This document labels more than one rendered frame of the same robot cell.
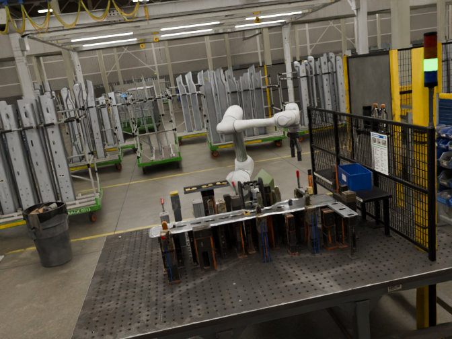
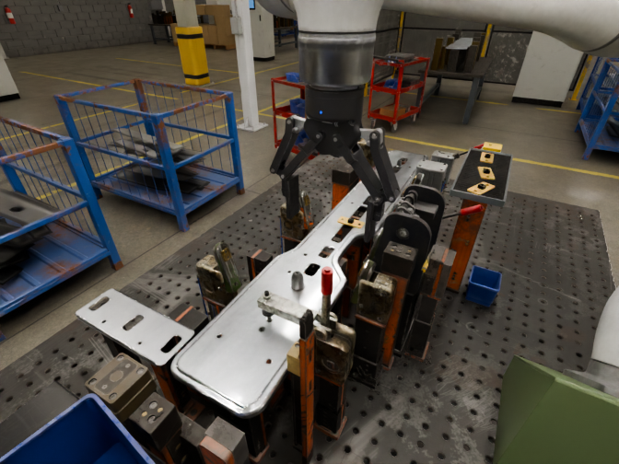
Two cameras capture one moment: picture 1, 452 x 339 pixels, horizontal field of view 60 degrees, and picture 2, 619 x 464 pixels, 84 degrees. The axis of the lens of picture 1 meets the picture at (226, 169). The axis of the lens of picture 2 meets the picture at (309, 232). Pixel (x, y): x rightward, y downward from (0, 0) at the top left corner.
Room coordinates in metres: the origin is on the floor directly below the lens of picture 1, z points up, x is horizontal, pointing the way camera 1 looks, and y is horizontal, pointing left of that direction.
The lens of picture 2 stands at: (3.18, -0.93, 1.61)
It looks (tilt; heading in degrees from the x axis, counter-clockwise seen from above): 34 degrees down; 127
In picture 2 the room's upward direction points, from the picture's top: straight up
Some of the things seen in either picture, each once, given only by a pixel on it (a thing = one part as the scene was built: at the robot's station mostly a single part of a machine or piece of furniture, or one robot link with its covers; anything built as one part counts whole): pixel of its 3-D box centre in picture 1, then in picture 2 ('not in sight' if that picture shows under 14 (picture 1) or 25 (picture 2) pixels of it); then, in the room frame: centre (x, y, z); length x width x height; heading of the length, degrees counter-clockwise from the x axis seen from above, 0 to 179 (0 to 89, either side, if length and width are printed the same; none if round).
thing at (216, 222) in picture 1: (243, 214); (351, 220); (2.70, -0.09, 1.00); 1.38 x 0.22 x 0.02; 99
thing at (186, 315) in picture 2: (327, 228); (197, 353); (2.61, -0.67, 0.84); 0.11 x 0.10 x 0.28; 9
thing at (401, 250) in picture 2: (268, 210); (389, 311); (2.96, -0.29, 0.91); 0.07 x 0.05 x 0.42; 9
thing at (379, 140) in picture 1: (380, 153); not in sight; (2.76, -1.13, 1.30); 0.23 x 0.02 x 0.31; 9
